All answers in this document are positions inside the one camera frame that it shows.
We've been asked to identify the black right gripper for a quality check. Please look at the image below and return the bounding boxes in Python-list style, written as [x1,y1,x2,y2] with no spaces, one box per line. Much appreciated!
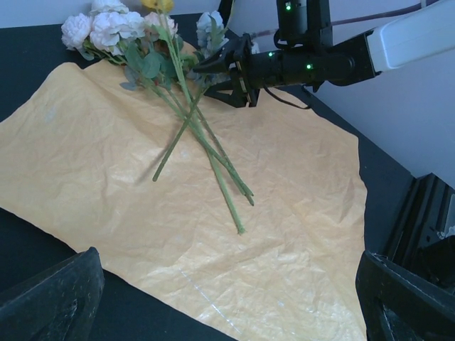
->
[193,33,274,108]

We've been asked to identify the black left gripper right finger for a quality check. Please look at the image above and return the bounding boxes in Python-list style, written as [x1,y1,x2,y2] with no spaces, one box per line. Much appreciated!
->
[355,250,454,340]

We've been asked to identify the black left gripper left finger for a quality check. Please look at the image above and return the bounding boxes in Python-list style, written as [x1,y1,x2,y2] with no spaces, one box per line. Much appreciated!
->
[1,247,105,340]

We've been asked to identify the pastel artificial flower bunch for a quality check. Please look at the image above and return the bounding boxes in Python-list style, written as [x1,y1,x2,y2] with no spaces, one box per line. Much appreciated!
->
[61,1,254,234]

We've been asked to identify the orange wrapping paper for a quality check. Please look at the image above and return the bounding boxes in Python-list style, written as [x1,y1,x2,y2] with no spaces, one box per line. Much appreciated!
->
[1,62,367,340]

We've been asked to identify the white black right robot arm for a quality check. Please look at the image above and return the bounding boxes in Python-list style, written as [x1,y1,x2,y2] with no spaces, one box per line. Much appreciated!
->
[193,0,454,108]

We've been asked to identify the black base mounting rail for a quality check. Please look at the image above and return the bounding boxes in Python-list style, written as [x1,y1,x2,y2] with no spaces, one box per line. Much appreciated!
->
[384,174,454,291]

